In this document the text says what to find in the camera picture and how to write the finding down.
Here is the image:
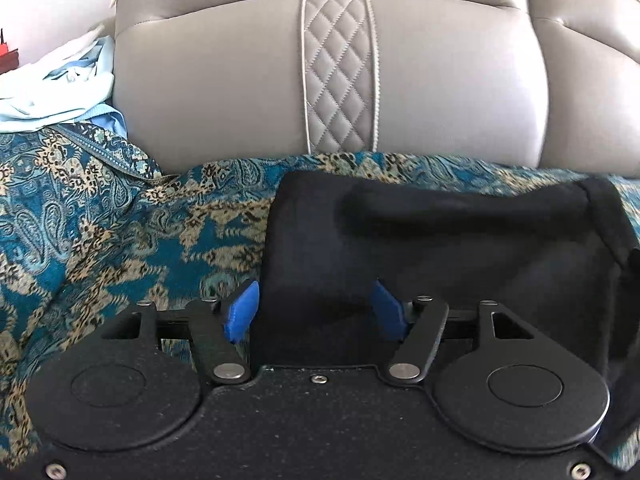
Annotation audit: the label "teal paisley patterned blanket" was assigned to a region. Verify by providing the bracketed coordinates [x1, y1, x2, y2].
[0, 120, 640, 476]

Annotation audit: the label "light blue cloth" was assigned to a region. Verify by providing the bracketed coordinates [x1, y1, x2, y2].
[0, 35, 129, 137]

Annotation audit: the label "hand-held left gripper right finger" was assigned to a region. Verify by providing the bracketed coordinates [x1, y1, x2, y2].
[370, 279, 542, 387]

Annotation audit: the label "grey leather sofa backrest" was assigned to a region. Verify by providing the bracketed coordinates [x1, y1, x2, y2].
[112, 0, 640, 181]

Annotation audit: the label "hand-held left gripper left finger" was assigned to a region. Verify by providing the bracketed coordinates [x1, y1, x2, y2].
[99, 280, 261, 387]

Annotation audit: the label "black pants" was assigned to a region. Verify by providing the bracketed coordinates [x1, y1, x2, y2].
[252, 170, 640, 467]

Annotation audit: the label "red object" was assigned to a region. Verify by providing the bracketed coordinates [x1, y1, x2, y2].
[0, 27, 21, 75]

